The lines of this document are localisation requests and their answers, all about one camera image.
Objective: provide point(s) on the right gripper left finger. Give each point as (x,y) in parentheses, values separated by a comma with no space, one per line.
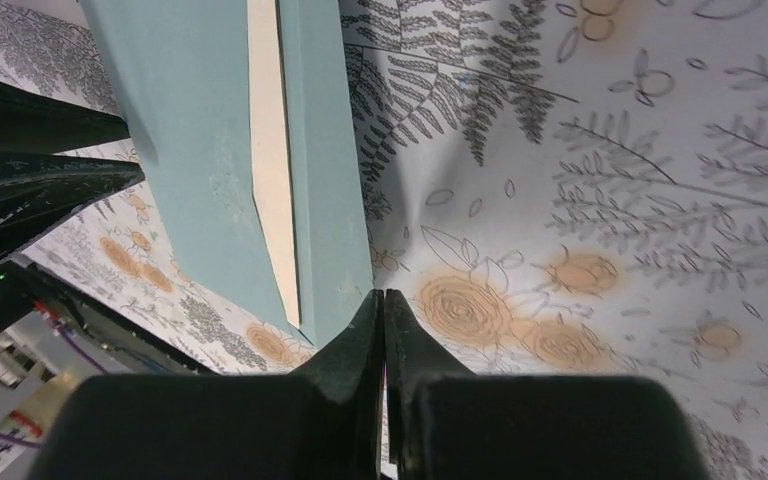
(322,420)

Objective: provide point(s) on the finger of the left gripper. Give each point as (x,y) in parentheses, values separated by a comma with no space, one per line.
(31,123)
(40,192)

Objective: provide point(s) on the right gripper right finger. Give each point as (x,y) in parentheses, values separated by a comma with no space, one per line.
(446,422)

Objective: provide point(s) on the grey-blue envelope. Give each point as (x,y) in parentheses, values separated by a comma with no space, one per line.
(180,74)

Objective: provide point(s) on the floral patterned table mat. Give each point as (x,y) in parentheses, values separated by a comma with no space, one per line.
(557,187)

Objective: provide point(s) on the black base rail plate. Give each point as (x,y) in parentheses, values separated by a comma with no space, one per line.
(25,289)

